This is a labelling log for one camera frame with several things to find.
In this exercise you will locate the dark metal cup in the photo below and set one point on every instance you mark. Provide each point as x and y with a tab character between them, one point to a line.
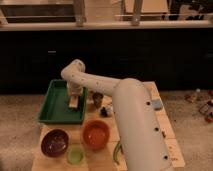
97	99

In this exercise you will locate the green plastic tray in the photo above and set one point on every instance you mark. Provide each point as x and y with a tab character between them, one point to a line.
55	108

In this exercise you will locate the purple bowl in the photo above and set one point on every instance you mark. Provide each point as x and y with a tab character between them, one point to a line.
55	143

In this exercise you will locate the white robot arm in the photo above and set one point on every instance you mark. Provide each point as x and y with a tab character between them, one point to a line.
140	133

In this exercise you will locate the blue sponge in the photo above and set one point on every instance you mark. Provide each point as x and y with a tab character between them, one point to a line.
157	104

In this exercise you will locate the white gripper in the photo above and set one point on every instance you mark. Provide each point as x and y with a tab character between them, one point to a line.
74	90

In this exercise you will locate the wooden felt eraser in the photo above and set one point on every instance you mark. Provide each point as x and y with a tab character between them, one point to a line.
73	103

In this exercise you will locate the orange bowl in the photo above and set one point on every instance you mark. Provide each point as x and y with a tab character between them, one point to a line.
95	134

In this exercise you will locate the green chili pepper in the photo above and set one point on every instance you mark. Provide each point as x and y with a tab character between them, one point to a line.
115	152

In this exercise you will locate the small green cup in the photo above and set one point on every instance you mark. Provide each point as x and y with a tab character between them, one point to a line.
75	155

